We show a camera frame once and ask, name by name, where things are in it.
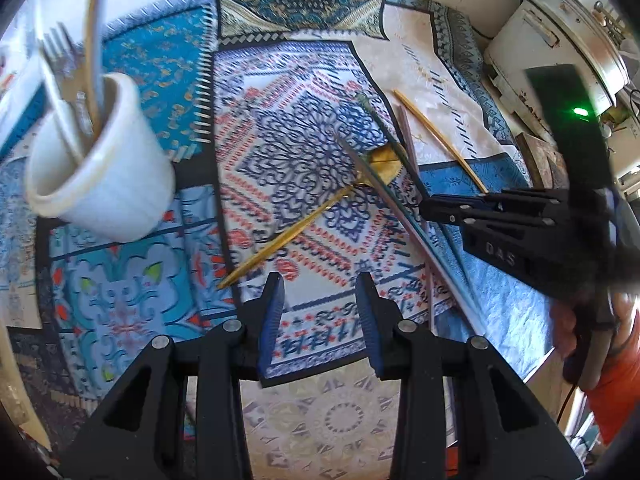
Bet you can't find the pale pink chopstick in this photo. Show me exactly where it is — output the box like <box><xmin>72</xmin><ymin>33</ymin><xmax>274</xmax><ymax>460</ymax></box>
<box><xmin>398</xmin><ymin>108</ymin><xmax>436</xmax><ymax>333</ymax></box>

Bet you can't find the silver fork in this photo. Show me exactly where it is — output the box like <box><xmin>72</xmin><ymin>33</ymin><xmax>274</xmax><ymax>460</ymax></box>
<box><xmin>39</xmin><ymin>22</ymin><xmax>98</xmax><ymax>136</ymax></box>

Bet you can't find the grey chopstick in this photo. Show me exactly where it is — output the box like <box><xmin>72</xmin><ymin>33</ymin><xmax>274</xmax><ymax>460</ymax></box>
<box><xmin>345</xmin><ymin>140</ymin><xmax>491</xmax><ymax>338</ymax></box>
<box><xmin>332</xmin><ymin>128</ymin><xmax>487</xmax><ymax>337</ymax></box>

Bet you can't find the wooden chopstick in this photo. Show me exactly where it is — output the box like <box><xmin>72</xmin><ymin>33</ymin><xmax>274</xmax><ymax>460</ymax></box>
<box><xmin>82</xmin><ymin>0</ymin><xmax>113</xmax><ymax>121</ymax></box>
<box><xmin>392</xmin><ymin>89</ymin><xmax>488</xmax><ymax>195</ymax></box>

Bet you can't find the white rice cooker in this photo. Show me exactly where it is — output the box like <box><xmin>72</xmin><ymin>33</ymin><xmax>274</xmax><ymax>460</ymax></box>
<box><xmin>484</xmin><ymin>0</ymin><xmax>632</xmax><ymax>133</ymax></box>

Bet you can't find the dark green chopstick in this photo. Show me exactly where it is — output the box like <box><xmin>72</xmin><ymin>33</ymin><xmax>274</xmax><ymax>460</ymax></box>
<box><xmin>356</xmin><ymin>91</ymin><xmax>430</xmax><ymax>201</ymax></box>
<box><xmin>362</xmin><ymin>97</ymin><xmax>431</xmax><ymax>197</ymax></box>

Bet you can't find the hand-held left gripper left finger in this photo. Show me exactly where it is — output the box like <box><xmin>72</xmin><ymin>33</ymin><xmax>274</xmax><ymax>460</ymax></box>
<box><xmin>59</xmin><ymin>271</ymin><xmax>287</xmax><ymax>480</ymax></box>

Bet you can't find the person's orange shirt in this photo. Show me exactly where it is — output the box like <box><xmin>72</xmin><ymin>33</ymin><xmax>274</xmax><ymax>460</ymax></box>
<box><xmin>582</xmin><ymin>305</ymin><xmax>640</xmax><ymax>448</ymax></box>

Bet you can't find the brown wooden board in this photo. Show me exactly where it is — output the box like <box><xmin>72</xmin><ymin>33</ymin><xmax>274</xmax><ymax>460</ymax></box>
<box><xmin>515</xmin><ymin>131</ymin><xmax>568</xmax><ymax>192</ymax></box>

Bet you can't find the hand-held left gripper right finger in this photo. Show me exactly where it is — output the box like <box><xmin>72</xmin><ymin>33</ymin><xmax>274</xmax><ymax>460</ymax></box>
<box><xmin>354</xmin><ymin>271</ymin><xmax>583</xmax><ymax>480</ymax></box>

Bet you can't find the white ceramic cup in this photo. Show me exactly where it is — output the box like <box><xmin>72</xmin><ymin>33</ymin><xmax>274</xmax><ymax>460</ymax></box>
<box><xmin>24</xmin><ymin>72</ymin><xmax>176</xmax><ymax>243</ymax></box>

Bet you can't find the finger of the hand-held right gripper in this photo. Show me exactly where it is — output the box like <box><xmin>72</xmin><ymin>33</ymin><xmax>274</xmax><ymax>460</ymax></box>
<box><xmin>431</xmin><ymin>189</ymin><xmax>571</xmax><ymax>211</ymax></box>
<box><xmin>419</xmin><ymin>199</ymin><xmax>558</xmax><ymax>228</ymax></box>

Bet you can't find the gold spoon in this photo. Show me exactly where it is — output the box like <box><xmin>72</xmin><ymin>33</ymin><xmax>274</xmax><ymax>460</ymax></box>
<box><xmin>218</xmin><ymin>144</ymin><xmax>403</xmax><ymax>290</ymax></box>

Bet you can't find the patterned patchwork mat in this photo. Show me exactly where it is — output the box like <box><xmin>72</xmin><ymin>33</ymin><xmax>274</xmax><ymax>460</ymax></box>
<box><xmin>0</xmin><ymin>0</ymin><xmax>561</xmax><ymax>480</ymax></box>

